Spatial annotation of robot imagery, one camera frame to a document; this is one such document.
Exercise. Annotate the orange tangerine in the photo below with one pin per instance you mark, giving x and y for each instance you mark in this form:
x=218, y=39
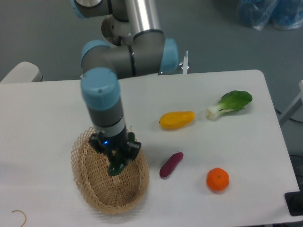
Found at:
x=217, y=179

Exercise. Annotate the white chair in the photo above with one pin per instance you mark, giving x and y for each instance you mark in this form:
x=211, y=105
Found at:
x=24, y=72

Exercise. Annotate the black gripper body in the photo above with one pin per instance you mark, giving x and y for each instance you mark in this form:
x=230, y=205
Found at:
x=105, y=145

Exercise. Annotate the black box at table edge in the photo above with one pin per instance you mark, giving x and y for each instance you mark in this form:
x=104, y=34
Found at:
x=294, y=201

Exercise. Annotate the white table clamp bracket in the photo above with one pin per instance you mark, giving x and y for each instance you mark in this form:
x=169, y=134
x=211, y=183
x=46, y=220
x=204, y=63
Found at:
x=184, y=65

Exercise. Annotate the dark green cucumber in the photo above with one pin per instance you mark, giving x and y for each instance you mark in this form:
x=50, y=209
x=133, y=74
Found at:
x=115, y=168

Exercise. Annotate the green bok choy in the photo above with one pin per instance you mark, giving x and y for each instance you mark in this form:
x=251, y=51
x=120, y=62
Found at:
x=230, y=102

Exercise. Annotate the white metal frame right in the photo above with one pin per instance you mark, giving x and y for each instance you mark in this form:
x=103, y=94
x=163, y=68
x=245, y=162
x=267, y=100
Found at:
x=295, y=104

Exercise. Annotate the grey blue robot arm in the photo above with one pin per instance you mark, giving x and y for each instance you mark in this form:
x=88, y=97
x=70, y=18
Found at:
x=103, y=65

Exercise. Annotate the purple sweet potato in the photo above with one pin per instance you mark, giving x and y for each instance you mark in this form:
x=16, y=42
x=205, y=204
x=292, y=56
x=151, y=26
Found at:
x=170, y=165

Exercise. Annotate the woven wicker basket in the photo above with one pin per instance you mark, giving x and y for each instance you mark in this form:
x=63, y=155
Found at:
x=107, y=194

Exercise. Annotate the blue plastic bags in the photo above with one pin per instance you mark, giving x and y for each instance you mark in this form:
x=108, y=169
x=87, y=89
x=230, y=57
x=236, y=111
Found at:
x=284, y=14

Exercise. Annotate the yellow mango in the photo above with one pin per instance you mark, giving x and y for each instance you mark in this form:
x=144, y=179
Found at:
x=176, y=120

